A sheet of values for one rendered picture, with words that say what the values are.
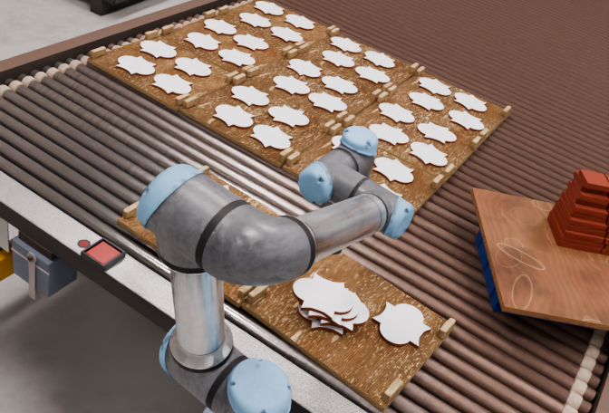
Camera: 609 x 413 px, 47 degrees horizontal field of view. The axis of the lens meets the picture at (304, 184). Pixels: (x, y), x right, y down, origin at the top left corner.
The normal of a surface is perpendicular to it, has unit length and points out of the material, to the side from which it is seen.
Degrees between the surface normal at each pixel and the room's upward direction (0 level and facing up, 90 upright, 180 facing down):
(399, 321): 0
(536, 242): 0
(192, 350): 102
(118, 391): 0
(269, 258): 62
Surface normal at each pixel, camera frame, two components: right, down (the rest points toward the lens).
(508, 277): 0.21, -0.80
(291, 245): 0.67, -0.21
